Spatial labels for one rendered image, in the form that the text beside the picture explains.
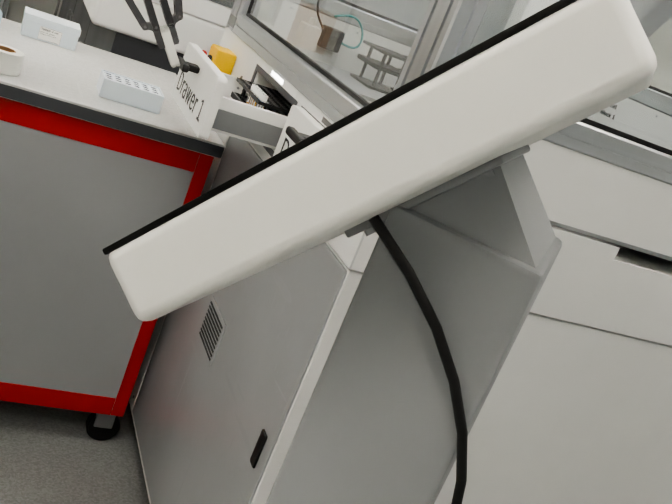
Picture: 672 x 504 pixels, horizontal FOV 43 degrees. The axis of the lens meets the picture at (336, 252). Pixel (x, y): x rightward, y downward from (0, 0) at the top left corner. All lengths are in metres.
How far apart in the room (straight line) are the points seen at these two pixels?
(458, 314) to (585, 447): 0.97
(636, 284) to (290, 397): 0.57
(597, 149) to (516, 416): 0.45
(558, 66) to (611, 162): 0.89
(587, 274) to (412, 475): 0.75
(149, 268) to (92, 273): 1.33
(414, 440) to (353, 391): 0.06
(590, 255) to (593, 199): 0.09
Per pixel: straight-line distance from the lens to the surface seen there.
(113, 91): 1.79
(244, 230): 0.46
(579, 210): 1.30
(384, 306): 0.63
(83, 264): 1.81
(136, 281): 0.50
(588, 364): 1.46
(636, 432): 1.62
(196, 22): 2.40
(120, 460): 2.04
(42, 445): 2.02
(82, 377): 1.94
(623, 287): 1.42
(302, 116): 1.40
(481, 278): 0.61
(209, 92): 1.48
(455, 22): 1.11
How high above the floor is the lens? 1.15
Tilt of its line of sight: 17 degrees down
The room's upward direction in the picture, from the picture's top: 22 degrees clockwise
